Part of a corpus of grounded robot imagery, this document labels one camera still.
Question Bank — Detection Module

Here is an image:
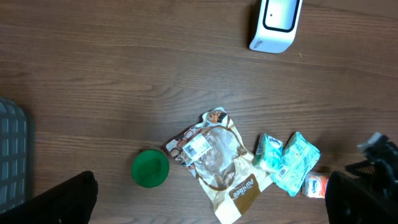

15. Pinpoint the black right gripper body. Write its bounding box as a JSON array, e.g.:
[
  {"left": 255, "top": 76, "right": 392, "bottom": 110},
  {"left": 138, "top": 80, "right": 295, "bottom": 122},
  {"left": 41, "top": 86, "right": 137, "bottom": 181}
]
[{"left": 364, "top": 135, "right": 397, "bottom": 202}]

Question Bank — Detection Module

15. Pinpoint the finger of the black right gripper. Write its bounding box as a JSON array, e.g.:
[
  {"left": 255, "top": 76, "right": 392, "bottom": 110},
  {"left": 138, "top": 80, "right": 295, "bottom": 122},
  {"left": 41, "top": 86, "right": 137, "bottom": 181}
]
[{"left": 345, "top": 160, "right": 381, "bottom": 178}]

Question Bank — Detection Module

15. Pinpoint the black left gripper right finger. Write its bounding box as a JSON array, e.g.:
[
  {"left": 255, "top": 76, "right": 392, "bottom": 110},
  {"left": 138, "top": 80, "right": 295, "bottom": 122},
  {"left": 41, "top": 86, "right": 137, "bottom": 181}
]
[{"left": 325, "top": 171, "right": 397, "bottom": 224}]

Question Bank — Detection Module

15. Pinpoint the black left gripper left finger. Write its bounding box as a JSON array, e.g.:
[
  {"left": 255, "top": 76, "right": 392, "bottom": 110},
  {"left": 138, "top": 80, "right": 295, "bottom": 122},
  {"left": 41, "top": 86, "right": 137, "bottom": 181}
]
[{"left": 1, "top": 170, "right": 98, "bottom": 224}]

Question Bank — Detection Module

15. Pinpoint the orange tissue pack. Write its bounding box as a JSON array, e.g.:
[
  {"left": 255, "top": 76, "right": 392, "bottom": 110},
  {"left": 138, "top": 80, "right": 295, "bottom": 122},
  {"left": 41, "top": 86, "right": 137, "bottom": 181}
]
[{"left": 302, "top": 172, "right": 329, "bottom": 198}]

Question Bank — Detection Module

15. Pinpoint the teal wet wipes pack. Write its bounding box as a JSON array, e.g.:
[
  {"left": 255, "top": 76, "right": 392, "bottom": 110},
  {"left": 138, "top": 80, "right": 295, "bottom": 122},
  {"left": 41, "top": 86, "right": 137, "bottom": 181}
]
[{"left": 271, "top": 132, "right": 320, "bottom": 197}]

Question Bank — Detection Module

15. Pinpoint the green lid jar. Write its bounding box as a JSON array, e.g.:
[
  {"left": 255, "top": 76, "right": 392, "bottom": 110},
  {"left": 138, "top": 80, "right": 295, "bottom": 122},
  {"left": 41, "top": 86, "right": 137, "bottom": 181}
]
[{"left": 131, "top": 149, "right": 170, "bottom": 188}]

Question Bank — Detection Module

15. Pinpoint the small teal tissue pack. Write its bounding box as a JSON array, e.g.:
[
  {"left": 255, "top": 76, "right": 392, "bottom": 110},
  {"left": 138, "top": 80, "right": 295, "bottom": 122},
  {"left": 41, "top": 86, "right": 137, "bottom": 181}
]
[{"left": 253, "top": 134, "right": 283, "bottom": 174}]

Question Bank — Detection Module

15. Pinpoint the beige brown snack pouch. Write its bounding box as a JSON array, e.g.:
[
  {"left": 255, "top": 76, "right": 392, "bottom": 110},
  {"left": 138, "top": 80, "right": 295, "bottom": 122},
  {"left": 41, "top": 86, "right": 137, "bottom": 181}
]
[{"left": 166, "top": 107, "right": 272, "bottom": 224}]

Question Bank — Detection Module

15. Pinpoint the white barcode scanner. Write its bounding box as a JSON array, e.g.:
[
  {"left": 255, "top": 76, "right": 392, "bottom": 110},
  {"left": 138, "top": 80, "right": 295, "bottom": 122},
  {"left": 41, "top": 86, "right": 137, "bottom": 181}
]
[{"left": 249, "top": 0, "right": 303, "bottom": 54}]

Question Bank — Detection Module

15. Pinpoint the black mesh basket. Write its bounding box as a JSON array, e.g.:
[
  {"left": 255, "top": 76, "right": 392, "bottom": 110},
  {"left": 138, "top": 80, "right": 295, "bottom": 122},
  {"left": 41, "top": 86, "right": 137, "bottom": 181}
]
[{"left": 1, "top": 98, "right": 35, "bottom": 213}]

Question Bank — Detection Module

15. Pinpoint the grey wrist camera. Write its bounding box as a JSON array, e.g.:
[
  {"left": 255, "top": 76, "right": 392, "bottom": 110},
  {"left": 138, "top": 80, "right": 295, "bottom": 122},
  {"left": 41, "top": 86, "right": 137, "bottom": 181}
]
[{"left": 357, "top": 132, "right": 382, "bottom": 152}]

